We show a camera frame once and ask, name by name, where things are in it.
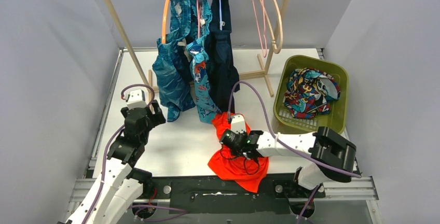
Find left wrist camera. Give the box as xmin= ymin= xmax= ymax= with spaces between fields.
xmin=123 ymin=89 xmax=148 ymax=109

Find orange shorts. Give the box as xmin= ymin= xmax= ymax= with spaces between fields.
xmin=208 ymin=112 xmax=270 ymax=194

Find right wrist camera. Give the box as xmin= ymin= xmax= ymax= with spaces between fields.
xmin=230 ymin=114 xmax=247 ymax=134

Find orange wooden hanger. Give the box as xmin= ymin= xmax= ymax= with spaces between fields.
xmin=161 ymin=0 xmax=170 ymax=44

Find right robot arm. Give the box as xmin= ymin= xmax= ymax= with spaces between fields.
xmin=219 ymin=127 xmax=360 ymax=197

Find light wooden hanger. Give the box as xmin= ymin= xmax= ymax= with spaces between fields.
xmin=257 ymin=0 xmax=284 ymax=54

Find navy blue shorts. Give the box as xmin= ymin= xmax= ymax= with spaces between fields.
xmin=205 ymin=0 xmax=240 ymax=113

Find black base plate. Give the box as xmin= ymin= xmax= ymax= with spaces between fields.
xmin=134 ymin=173 xmax=312 ymax=214

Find wooden clothes rack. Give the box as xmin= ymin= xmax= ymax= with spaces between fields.
xmin=103 ymin=0 xmax=289 ymax=97

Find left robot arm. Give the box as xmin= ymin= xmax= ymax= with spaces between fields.
xmin=65 ymin=100 xmax=166 ymax=223

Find light blue hanger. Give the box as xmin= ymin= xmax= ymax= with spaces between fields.
xmin=218 ymin=0 xmax=225 ymax=31

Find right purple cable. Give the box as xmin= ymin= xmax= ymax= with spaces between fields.
xmin=227 ymin=80 xmax=362 ymax=224

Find light blue shark shorts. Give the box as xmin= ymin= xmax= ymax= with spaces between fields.
xmin=186 ymin=0 xmax=220 ymax=124

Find teal shark print shorts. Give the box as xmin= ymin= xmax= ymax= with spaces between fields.
xmin=152 ymin=0 xmax=195 ymax=122

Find aluminium frame rail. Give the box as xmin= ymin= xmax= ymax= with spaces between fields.
xmin=63 ymin=49 xmax=125 ymax=224

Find pink wire hanger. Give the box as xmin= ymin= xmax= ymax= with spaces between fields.
xmin=251 ymin=0 xmax=268 ymax=58

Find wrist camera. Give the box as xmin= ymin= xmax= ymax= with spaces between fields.
xmin=123 ymin=89 xmax=148 ymax=109
xmin=230 ymin=114 xmax=247 ymax=134

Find green plastic basket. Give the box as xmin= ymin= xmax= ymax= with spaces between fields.
xmin=272 ymin=55 xmax=349 ymax=134

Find comic print shorts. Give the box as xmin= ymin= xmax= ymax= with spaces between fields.
xmin=283 ymin=68 xmax=341 ymax=119

